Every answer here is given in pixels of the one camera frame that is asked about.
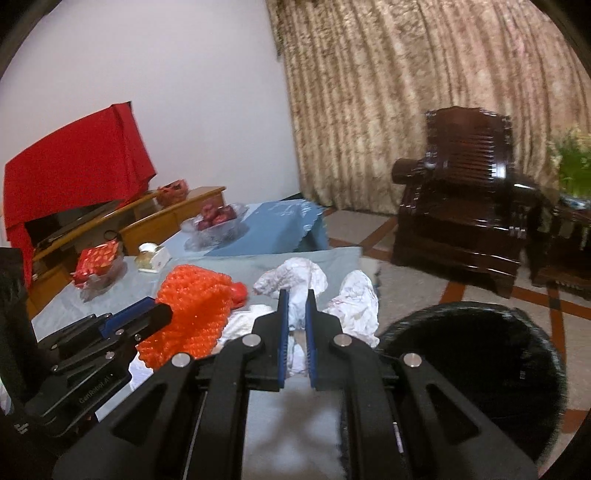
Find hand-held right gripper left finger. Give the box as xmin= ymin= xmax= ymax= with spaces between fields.
xmin=52 ymin=288 xmax=291 ymax=480

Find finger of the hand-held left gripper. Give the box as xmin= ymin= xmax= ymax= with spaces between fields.
xmin=48 ymin=304 xmax=174 ymax=376
xmin=38 ymin=298 xmax=157 ymax=354

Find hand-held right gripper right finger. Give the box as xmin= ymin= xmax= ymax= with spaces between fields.
xmin=305 ymin=288 xmax=539 ymax=480

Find large orange foam net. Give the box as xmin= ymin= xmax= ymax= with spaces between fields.
xmin=137 ymin=264 xmax=234 ymax=371

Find white tissue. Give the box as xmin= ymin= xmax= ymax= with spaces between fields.
xmin=253 ymin=257 xmax=327 ymax=376
xmin=323 ymin=270 xmax=380 ymax=348

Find black bag-lined trash bin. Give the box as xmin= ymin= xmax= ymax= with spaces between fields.
xmin=376 ymin=302 xmax=568 ymax=468

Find white crumpled paper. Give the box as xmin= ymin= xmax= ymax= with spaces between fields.
xmin=217 ymin=304 xmax=279 ymax=354

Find red snack packet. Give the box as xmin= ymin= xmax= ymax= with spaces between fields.
xmin=70 ymin=241 xmax=125 ymax=291

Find grey-blue tablecloth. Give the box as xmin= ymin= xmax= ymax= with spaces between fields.
xmin=30 ymin=247 xmax=380 ymax=335

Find light wooden tv cabinet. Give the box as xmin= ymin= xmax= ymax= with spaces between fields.
xmin=25 ymin=186 xmax=227 ymax=320

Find glass fruit bowl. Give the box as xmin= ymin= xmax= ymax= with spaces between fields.
xmin=180 ymin=203 xmax=250 ymax=253

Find blue tablecloth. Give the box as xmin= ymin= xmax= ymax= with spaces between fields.
xmin=184 ymin=199 xmax=331 ymax=257

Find black television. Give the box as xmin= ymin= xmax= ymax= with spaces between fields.
xmin=23 ymin=200 xmax=124 ymax=251

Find red basket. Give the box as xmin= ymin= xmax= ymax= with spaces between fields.
xmin=157 ymin=180 xmax=190 ymax=206

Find red cloth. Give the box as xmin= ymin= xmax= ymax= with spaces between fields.
xmin=4 ymin=102 xmax=158 ymax=287

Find dark wooden armchair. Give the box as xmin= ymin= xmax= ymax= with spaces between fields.
xmin=392 ymin=106 xmax=543 ymax=298

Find beige patterned curtain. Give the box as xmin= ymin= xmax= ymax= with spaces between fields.
xmin=265 ymin=0 xmax=591 ymax=219

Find dark wooden side table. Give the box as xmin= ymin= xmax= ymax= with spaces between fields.
xmin=529 ymin=191 xmax=591 ymax=292

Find potted green flowering plant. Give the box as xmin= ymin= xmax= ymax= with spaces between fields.
xmin=547 ymin=127 xmax=591 ymax=198

